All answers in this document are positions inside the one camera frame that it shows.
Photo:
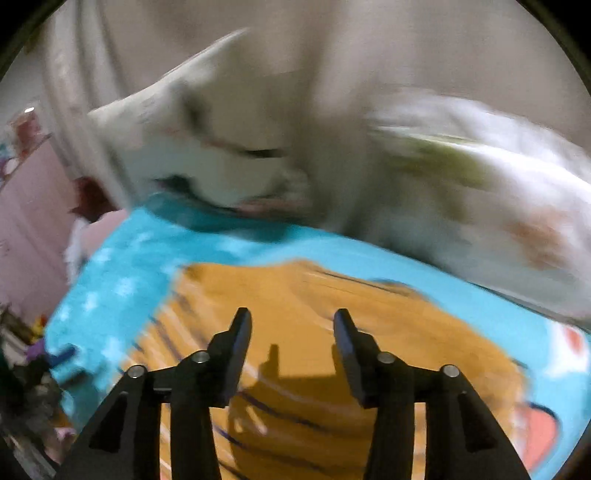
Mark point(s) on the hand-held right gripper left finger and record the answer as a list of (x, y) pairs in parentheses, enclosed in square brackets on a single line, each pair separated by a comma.
[(240, 350)]

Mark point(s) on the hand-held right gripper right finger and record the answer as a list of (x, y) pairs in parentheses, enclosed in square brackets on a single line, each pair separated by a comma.
[(347, 350)]

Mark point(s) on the pink cabinet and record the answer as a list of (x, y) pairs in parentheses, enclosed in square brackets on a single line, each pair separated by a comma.
[(27, 221)]

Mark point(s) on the beige curtain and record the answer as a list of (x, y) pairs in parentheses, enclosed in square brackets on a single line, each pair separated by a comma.
[(87, 92)]

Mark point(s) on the white printed pillow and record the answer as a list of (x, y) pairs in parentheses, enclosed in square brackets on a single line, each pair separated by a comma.
[(194, 152)]

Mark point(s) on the white bedding with green print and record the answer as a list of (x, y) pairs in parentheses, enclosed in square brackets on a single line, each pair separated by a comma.
[(485, 198)]

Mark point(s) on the blue printed blanket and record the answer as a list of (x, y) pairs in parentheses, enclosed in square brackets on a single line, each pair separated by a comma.
[(295, 323)]

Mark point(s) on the dark clutter pile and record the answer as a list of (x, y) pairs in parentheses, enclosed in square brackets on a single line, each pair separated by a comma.
[(27, 406)]

